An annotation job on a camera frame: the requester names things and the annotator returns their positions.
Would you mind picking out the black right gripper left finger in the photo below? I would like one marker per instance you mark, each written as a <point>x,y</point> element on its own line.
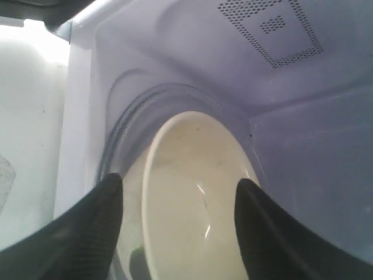
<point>80,244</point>

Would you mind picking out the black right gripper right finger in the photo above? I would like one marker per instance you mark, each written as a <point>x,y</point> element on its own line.
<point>274,245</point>

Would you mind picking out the cream ceramic bowl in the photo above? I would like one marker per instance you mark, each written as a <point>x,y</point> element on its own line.
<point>179,198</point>

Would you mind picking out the glass microwave turntable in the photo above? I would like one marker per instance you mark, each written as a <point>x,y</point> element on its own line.
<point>125,153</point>

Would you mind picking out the white Midea microwave oven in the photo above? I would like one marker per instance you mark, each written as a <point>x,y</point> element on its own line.
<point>294,79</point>

